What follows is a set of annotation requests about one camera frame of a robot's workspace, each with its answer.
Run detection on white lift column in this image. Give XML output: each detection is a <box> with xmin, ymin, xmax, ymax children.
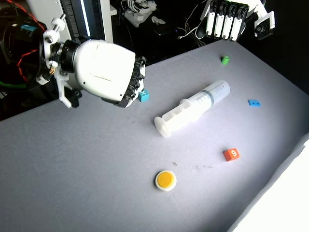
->
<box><xmin>26</xmin><ymin>0</ymin><xmax>114</xmax><ymax>45</ymax></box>

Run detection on large clear plastic syringe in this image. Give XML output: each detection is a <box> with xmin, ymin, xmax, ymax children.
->
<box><xmin>154</xmin><ymin>79</ymin><xmax>231</xmax><ymax>139</ymax></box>

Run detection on red twisted cable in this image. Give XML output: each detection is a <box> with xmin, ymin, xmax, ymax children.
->
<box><xmin>4</xmin><ymin>0</ymin><xmax>47</xmax><ymax>84</ymax></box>

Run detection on green cable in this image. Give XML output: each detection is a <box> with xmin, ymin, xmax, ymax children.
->
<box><xmin>0</xmin><ymin>81</ymin><xmax>28</xmax><ymax>89</ymax></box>

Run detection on white plastic parts heap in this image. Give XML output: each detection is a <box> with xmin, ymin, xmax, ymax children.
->
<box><xmin>123</xmin><ymin>0</ymin><xmax>167</xmax><ymax>28</ymax></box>

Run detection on yellow round push button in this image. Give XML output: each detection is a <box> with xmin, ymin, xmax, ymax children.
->
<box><xmin>154</xmin><ymin>170</ymin><xmax>177</xmax><ymax>192</ymax></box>

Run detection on teal letter K block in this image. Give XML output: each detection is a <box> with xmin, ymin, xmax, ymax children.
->
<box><xmin>138</xmin><ymin>88</ymin><xmax>150</xmax><ymax>102</ymax></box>

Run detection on black wrist camera white mount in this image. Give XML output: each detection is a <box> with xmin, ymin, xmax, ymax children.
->
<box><xmin>253</xmin><ymin>11</ymin><xmax>276</xmax><ymax>41</ymax></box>

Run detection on orange number cube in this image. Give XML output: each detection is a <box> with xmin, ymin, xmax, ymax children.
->
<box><xmin>223</xmin><ymin>147</ymin><xmax>241</xmax><ymax>162</ymax></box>

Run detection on white cable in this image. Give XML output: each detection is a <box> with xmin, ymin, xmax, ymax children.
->
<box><xmin>178</xmin><ymin>3</ymin><xmax>211</xmax><ymax>41</ymax></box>

